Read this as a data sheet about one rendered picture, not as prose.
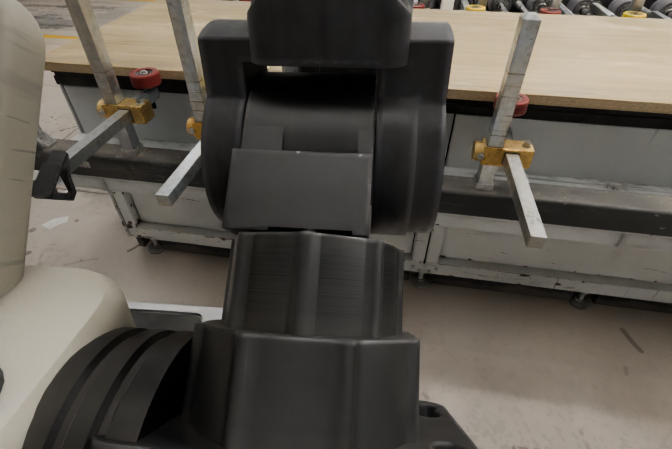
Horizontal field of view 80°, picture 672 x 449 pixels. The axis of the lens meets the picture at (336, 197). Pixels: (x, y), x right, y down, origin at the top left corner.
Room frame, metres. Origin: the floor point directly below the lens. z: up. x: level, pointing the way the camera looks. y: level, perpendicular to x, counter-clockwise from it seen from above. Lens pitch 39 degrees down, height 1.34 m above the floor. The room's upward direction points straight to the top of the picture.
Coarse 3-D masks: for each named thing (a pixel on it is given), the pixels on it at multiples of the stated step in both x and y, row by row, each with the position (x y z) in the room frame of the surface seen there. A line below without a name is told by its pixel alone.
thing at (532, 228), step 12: (516, 156) 0.80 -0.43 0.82; (504, 168) 0.79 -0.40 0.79; (516, 168) 0.75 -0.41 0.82; (516, 180) 0.71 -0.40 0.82; (516, 192) 0.67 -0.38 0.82; (528, 192) 0.66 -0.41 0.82; (516, 204) 0.65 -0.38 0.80; (528, 204) 0.62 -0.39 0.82; (528, 216) 0.59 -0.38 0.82; (528, 228) 0.55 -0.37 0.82; (540, 228) 0.55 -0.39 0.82; (528, 240) 0.53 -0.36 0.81; (540, 240) 0.53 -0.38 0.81
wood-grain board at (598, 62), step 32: (160, 0) 1.95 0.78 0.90; (192, 0) 1.95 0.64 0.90; (224, 0) 1.95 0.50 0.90; (128, 32) 1.49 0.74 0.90; (160, 32) 1.49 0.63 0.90; (480, 32) 1.49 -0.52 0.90; (512, 32) 1.49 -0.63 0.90; (544, 32) 1.49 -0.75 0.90; (576, 32) 1.49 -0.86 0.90; (608, 32) 1.49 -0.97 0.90; (640, 32) 1.49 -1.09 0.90; (64, 64) 1.19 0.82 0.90; (128, 64) 1.18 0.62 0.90; (160, 64) 1.18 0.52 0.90; (480, 64) 1.18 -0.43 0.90; (544, 64) 1.18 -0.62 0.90; (576, 64) 1.18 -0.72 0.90; (608, 64) 1.18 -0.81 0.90; (640, 64) 1.18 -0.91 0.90; (448, 96) 1.00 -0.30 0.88; (480, 96) 0.99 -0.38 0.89; (544, 96) 0.97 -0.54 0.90; (576, 96) 0.96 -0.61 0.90; (608, 96) 0.96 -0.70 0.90; (640, 96) 0.96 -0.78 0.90
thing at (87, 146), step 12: (144, 96) 1.06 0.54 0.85; (156, 96) 1.10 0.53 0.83; (108, 120) 0.92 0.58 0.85; (120, 120) 0.93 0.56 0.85; (96, 132) 0.86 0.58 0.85; (108, 132) 0.88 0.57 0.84; (84, 144) 0.80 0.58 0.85; (96, 144) 0.83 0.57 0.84; (72, 156) 0.75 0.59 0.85; (84, 156) 0.78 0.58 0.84; (72, 168) 0.74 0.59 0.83; (60, 180) 0.70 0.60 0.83
